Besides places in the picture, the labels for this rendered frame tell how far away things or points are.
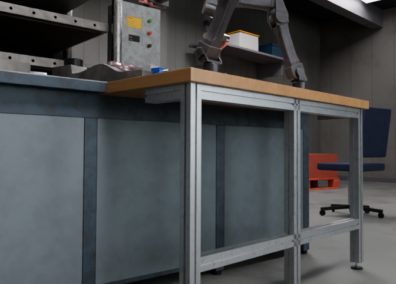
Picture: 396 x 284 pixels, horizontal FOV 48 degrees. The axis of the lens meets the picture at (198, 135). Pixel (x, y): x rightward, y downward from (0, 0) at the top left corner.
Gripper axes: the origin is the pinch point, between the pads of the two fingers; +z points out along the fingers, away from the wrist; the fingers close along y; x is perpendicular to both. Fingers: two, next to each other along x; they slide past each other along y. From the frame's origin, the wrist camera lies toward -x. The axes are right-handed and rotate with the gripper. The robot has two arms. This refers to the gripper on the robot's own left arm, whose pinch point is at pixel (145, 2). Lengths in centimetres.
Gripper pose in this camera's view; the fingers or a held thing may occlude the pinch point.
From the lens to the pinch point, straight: 201.3
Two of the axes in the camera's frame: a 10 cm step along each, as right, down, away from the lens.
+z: -7.1, 0.5, 7.0
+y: -7.0, -0.3, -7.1
